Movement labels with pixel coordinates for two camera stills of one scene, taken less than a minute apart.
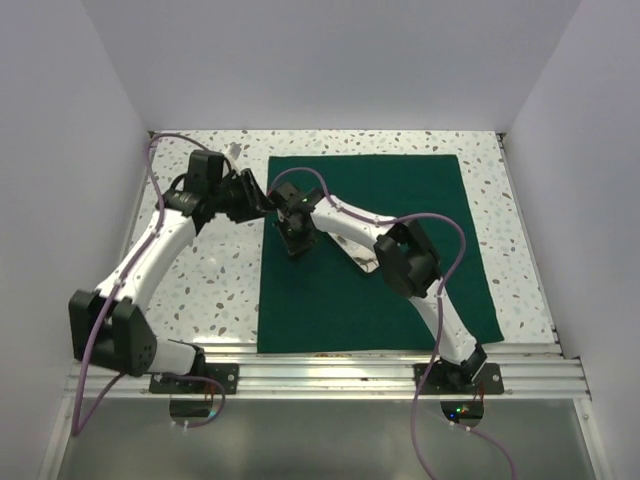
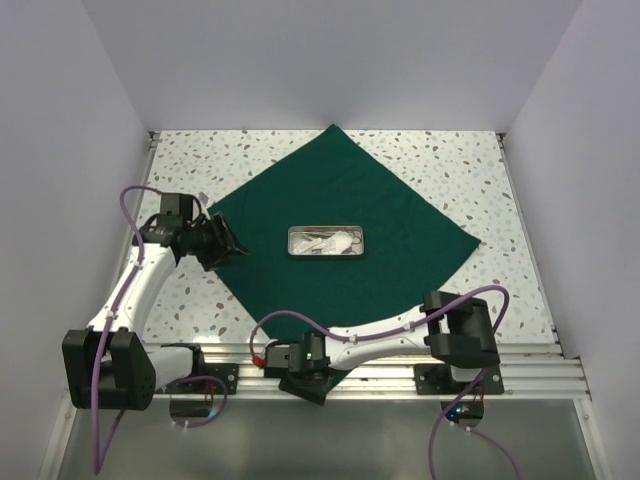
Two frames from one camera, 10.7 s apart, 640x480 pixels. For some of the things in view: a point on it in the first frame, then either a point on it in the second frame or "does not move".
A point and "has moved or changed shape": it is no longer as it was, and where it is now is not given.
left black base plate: (226, 373) does not move
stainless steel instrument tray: (365, 257) has moved or changed shape
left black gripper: (255, 202) -> (211, 259)
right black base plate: (449, 379) does not move
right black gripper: (293, 247) -> (314, 392)
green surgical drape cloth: (321, 301) has moved or changed shape
